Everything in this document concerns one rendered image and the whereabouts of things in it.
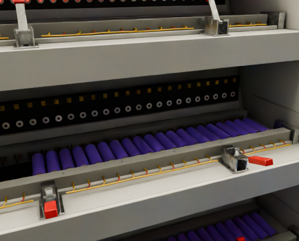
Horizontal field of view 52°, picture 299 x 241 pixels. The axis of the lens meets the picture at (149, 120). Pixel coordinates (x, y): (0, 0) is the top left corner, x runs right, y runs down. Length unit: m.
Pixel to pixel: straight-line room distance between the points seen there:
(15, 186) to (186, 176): 0.23
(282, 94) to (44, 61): 0.42
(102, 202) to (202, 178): 0.14
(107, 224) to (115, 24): 0.28
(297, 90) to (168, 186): 0.29
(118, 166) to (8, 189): 0.14
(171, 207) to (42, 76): 0.24
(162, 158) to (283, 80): 0.28
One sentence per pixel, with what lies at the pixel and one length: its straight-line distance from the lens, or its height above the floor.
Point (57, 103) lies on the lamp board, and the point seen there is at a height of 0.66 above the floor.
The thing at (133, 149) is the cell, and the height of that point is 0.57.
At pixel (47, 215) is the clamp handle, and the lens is 0.33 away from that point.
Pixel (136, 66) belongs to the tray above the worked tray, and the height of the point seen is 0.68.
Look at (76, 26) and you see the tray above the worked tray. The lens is 0.46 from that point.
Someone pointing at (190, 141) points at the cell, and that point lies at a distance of 0.51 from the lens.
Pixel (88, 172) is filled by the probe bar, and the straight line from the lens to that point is 0.43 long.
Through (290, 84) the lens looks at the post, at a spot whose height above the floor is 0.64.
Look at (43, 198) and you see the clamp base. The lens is 0.40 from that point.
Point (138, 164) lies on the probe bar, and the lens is 0.44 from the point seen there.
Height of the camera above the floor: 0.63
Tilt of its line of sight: 2 degrees down
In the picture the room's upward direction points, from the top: 8 degrees counter-clockwise
